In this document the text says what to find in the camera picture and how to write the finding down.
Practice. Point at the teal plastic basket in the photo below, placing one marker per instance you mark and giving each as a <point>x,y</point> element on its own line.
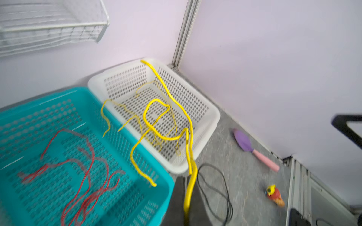
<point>65,160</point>

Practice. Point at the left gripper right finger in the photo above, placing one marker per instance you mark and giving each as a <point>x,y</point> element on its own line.
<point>197,213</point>

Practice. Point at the right white plastic basket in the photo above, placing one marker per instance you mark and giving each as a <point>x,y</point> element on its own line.
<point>147,91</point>

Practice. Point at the white wire wall shelf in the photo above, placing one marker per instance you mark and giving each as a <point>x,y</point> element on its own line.
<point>36,25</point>

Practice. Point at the purple plastic spoon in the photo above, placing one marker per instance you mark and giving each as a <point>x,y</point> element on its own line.
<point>244,143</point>

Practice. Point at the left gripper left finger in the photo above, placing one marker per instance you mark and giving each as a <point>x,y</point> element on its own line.
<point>174,215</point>

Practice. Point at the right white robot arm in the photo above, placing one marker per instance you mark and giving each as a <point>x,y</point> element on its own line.
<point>326,175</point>

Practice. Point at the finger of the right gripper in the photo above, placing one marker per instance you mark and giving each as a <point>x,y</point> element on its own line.
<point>340,122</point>

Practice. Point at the toy ice cream cone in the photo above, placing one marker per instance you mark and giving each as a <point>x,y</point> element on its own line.
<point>274,194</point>

